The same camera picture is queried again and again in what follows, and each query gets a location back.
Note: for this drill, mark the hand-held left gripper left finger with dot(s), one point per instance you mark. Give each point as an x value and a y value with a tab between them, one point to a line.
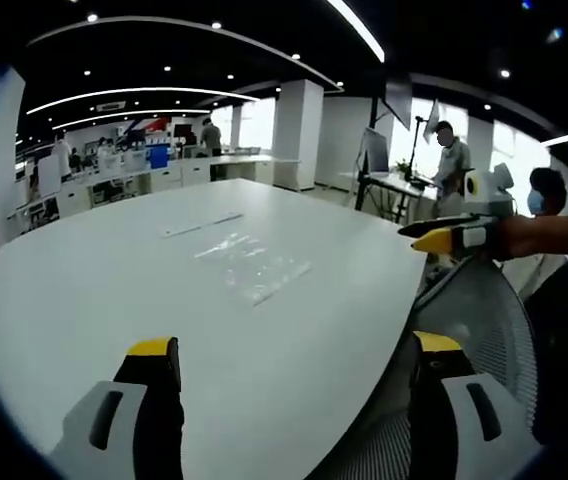
114	430

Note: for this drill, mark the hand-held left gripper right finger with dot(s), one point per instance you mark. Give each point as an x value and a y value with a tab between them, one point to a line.
459	430

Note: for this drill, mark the computer monitor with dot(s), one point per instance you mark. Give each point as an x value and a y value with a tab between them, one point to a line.
376	150

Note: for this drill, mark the white flat strip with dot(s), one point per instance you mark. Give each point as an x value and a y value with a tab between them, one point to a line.
199	225

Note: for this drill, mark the white square column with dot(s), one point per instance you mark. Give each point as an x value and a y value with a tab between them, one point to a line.
296	135

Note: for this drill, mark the hanging dark screen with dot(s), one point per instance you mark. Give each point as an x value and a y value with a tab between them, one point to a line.
398	100

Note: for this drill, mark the clear resealable bag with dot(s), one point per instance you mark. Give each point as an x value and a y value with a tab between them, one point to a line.
254	265

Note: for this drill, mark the white standing desk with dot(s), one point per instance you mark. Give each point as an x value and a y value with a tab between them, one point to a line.
389	185

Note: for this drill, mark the black floor stand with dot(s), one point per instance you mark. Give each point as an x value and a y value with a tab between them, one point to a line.
416	150

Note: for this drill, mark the long white counter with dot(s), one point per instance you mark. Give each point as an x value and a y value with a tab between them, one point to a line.
174	175

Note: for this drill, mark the blue box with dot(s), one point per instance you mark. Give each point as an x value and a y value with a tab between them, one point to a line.
159	156

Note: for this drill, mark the grey mesh office chair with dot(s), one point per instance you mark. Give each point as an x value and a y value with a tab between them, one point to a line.
484	310

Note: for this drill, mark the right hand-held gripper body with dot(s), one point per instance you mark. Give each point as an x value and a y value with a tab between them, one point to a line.
489	192

